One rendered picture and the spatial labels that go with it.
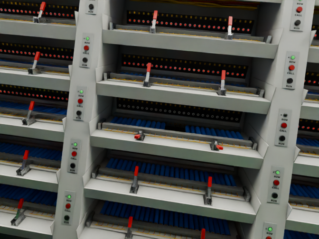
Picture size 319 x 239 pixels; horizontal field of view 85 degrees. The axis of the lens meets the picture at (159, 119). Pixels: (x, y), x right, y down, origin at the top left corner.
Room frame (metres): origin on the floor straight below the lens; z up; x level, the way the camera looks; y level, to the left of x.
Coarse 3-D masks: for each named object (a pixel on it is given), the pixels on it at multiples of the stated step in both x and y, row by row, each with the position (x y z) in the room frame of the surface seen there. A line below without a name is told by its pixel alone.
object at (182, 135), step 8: (104, 128) 0.67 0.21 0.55; (112, 128) 0.66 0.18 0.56; (120, 128) 0.66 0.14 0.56; (128, 128) 0.66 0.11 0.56; (136, 128) 0.65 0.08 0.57; (144, 128) 0.66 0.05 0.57; (152, 128) 0.66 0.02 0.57; (152, 136) 0.64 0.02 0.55; (168, 136) 0.65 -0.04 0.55; (176, 136) 0.65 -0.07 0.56; (184, 136) 0.64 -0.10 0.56; (192, 136) 0.64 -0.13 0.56; (200, 136) 0.64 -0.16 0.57; (208, 136) 0.64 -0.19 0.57; (216, 136) 0.65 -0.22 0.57; (232, 144) 0.63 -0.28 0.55; (240, 144) 0.63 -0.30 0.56; (248, 144) 0.63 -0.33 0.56
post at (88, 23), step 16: (80, 0) 0.63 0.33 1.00; (112, 0) 0.68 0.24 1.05; (80, 16) 0.63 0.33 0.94; (96, 16) 0.62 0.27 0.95; (112, 16) 0.70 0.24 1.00; (80, 32) 0.63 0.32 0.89; (96, 32) 0.62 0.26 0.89; (80, 48) 0.63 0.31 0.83; (96, 48) 0.62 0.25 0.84; (112, 48) 0.74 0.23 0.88; (96, 64) 0.62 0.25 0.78; (80, 80) 0.63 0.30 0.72; (96, 96) 0.64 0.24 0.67; (96, 112) 0.66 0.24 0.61; (80, 128) 0.62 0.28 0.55; (64, 144) 0.63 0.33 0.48; (64, 160) 0.63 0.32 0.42; (80, 160) 0.62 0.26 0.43; (64, 176) 0.63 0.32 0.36; (80, 176) 0.62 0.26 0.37; (64, 192) 0.63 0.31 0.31; (80, 192) 0.62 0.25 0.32; (80, 208) 0.62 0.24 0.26; (64, 224) 0.63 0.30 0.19
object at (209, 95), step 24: (96, 72) 0.61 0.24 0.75; (120, 72) 0.77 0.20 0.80; (144, 72) 0.78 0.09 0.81; (168, 72) 0.77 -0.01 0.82; (192, 72) 0.76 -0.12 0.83; (216, 72) 0.75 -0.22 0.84; (240, 72) 0.74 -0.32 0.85; (120, 96) 0.63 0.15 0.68; (144, 96) 0.62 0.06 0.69; (168, 96) 0.61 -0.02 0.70; (192, 96) 0.60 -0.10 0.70; (216, 96) 0.59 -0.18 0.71; (240, 96) 0.61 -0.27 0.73; (264, 96) 0.62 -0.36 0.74
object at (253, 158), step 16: (128, 112) 0.78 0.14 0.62; (144, 112) 0.77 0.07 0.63; (96, 128) 0.67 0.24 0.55; (96, 144) 0.63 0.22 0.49; (112, 144) 0.62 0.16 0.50; (128, 144) 0.62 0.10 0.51; (144, 144) 0.61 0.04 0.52; (160, 144) 0.61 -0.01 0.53; (176, 144) 0.62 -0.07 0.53; (192, 144) 0.62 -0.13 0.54; (208, 144) 0.63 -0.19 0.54; (256, 144) 0.62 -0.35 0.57; (208, 160) 0.60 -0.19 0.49; (224, 160) 0.60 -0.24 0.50; (240, 160) 0.59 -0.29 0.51; (256, 160) 0.58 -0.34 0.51
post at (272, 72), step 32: (288, 0) 0.58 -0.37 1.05; (256, 32) 0.77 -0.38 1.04; (288, 32) 0.58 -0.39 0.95; (256, 64) 0.73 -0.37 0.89; (288, 96) 0.57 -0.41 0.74; (256, 128) 0.66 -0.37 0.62; (288, 160) 0.57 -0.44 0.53; (256, 192) 0.60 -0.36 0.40; (288, 192) 0.57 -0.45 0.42; (256, 224) 0.58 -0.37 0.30
